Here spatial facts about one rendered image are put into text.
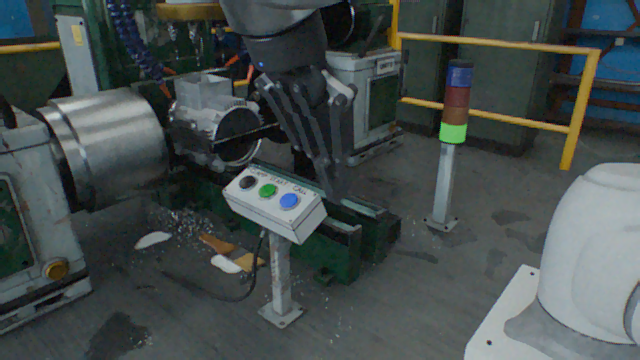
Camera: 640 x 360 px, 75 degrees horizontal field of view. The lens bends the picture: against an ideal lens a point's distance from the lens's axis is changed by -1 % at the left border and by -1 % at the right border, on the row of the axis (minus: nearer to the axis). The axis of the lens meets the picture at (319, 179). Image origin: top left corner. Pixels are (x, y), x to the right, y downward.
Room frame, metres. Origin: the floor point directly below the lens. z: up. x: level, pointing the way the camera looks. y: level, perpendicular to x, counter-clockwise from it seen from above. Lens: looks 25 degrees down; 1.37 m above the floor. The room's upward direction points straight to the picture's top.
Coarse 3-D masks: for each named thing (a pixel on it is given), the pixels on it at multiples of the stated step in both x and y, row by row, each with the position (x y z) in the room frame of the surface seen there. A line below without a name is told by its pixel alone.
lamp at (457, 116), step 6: (444, 108) 0.97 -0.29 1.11; (450, 108) 0.95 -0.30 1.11; (456, 108) 0.94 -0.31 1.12; (462, 108) 0.94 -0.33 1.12; (468, 108) 0.95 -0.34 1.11; (444, 114) 0.96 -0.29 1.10; (450, 114) 0.95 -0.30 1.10; (456, 114) 0.94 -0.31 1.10; (462, 114) 0.94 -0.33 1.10; (468, 114) 0.96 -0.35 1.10; (444, 120) 0.96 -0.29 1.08; (450, 120) 0.95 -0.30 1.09; (456, 120) 0.94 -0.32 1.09; (462, 120) 0.94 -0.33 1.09
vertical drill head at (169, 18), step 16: (176, 0) 1.07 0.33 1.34; (192, 0) 1.07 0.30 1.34; (208, 0) 1.09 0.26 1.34; (160, 16) 1.07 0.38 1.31; (176, 16) 1.04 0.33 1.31; (192, 16) 1.04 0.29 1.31; (208, 16) 1.06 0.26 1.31; (224, 16) 1.10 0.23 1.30; (176, 32) 1.13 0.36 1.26; (192, 32) 1.06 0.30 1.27; (224, 32) 1.12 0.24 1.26; (176, 48) 1.14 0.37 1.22
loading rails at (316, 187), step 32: (256, 160) 1.09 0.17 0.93; (192, 192) 1.08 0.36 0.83; (320, 192) 0.91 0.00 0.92; (224, 224) 0.93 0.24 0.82; (256, 224) 0.90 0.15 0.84; (320, 224) 0.76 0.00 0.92; (352, 224) 0.83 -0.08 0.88; (384, 224) 0.80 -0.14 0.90; (320, 256) 0.76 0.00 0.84; (352, 256) 0.72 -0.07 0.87; (384, 256) 0.81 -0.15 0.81
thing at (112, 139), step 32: (96, 96) 0.87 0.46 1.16; (128, 96) 0.89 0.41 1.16; (64, 128) 0.77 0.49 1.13; (96, 128) 0.79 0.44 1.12; (128, 128) 0.83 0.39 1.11; (160, 128) 0.87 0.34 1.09; (64, 160) 0.74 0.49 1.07; (96, 160) 0.75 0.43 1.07; (128, 160) 0.80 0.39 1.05; (160, 160) 0.85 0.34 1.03; (64, 192) 0.78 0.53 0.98; (96, 192) 0.75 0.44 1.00; (128, 192) 0.81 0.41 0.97
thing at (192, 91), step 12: (180, 84) 1.11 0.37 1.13; (192, 84) 1.08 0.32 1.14; (204, 84) 1.07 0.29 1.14; (216, 84) 1.09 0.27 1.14; (228, 84) 1.12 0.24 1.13; (180, 96) 1.12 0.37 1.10; (192, 96) 1.08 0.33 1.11; (204, 96) 1.06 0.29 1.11; (216, 96) 1.09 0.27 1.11; (192, 108) 1.08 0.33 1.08
